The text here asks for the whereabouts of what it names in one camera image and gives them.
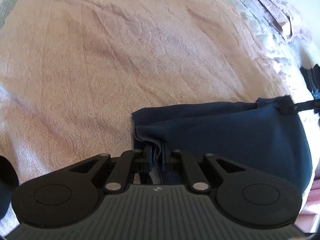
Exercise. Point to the pink quilted bedspread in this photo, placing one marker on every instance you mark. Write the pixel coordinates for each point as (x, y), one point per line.
(73, 71)

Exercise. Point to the striped navy clothes pile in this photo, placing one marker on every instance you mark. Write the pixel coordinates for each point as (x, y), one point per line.
(8, 184)

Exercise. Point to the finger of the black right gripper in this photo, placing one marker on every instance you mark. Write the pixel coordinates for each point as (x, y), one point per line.
(300, 106)

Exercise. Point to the dark blue striped garment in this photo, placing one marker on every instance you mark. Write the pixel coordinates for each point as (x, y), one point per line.
(312, 80)

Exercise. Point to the navy blue garment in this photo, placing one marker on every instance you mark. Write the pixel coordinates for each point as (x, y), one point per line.
(267, 135)

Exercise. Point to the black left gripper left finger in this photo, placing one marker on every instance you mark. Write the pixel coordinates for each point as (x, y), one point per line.
(146, 165)

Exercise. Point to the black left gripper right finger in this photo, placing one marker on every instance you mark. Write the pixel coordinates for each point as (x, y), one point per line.
(167, 160)

